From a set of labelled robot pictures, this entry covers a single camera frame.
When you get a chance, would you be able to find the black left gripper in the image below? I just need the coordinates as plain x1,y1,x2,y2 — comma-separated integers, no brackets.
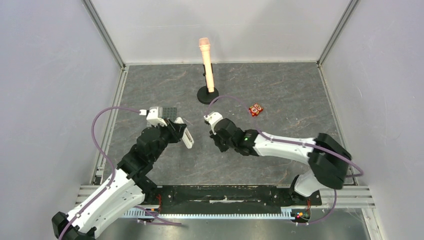
150,117,187,162

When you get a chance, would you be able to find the white remote control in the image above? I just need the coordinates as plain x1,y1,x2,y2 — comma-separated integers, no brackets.
175,117,194,149

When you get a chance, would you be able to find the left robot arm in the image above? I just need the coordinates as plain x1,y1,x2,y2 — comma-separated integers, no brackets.
51,117,187,240

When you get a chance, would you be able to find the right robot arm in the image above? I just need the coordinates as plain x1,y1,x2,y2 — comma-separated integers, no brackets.
204,112,352,204

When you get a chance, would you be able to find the dark grey studded baseplate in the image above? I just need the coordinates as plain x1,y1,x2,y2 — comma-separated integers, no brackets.
162,107,177,121

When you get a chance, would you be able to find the red owl toy block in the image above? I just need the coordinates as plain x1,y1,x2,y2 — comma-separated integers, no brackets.
248,103,264,117

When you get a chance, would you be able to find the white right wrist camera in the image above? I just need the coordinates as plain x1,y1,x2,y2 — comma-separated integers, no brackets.
203,111,223,135

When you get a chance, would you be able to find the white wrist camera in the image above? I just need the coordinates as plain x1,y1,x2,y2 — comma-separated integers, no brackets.
203,111,223,135
138,106,168,128

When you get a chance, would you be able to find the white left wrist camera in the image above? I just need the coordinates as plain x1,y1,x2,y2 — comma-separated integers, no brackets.
138,106,168,128

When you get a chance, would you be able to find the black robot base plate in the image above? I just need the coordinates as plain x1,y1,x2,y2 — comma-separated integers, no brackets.
141,185,322,215

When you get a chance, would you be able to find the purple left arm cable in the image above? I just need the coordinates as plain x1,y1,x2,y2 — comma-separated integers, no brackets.
57,106,184,240

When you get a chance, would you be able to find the white slotted cable duct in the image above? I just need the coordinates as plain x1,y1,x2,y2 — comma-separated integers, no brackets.
121,207,295,220

